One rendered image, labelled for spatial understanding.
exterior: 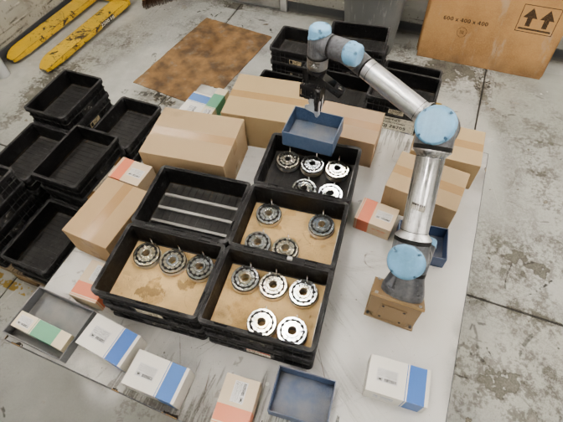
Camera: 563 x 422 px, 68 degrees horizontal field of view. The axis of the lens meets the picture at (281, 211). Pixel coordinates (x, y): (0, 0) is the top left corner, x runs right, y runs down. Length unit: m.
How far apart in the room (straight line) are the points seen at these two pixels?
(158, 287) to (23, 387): 1.24
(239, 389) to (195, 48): 3.24
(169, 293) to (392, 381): 0.83
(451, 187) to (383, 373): 0.82
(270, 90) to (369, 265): 0.99
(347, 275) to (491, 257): 1.28
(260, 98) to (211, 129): 0.30
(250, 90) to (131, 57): 2.21
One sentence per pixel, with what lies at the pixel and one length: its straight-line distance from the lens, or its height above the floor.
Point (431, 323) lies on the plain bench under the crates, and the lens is 1.73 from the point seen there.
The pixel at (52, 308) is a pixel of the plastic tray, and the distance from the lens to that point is 1.92.
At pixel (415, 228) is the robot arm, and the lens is 1.35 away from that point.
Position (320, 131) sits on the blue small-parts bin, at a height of 1.07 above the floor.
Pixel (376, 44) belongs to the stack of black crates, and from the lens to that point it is 3.22.
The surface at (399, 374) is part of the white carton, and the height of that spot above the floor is 0.79.
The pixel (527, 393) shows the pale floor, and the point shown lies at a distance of 2.57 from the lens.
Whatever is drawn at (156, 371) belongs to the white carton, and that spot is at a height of 0.79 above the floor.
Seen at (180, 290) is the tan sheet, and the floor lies 0.83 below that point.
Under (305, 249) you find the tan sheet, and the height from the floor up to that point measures 0.83.
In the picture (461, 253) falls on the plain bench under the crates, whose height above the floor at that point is 0.70.
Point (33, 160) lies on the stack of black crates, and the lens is 2.99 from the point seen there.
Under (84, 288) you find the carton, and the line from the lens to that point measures 1.82.
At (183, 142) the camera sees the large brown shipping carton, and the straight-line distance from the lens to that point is 1.96.
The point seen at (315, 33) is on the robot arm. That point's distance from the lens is 1.47.
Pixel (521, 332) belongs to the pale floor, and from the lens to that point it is 2.67.
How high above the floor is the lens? 2.25
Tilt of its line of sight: 55 degrees down
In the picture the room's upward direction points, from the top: 3 degrees counter-clockwise
